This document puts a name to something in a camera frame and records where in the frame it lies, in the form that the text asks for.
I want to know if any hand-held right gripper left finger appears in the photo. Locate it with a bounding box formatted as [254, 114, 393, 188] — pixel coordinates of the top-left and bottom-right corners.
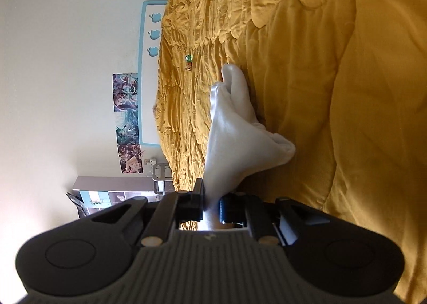
[89, 177, 205, 245]

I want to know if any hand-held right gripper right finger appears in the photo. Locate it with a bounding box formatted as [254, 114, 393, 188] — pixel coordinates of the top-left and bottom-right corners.
[218, 192, 331, 246]

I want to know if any white printed sweatshirt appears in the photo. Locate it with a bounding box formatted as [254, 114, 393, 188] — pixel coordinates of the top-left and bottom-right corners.
[201, 63, 297, 222]

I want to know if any grey metal rack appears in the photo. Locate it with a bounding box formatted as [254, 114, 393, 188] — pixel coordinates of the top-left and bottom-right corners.
[151, 163, 175, 195]

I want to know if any cluttered desk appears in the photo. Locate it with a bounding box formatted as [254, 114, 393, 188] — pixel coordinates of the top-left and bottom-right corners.
[66, 175, 168, 218]

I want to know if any white blue bed headboard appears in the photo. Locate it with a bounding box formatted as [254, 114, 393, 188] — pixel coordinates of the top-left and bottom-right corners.
[139, 0, 169, 148]

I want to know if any mustard yellow quilt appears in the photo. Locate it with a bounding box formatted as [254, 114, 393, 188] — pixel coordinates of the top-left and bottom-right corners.
[155, 0, 427, 304]

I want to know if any wall poster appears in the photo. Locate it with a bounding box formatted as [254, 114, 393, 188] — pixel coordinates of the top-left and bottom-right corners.
[112, 73, 139, 113]
[116, 112, 140, 145]
[118, 143, 144, 175]

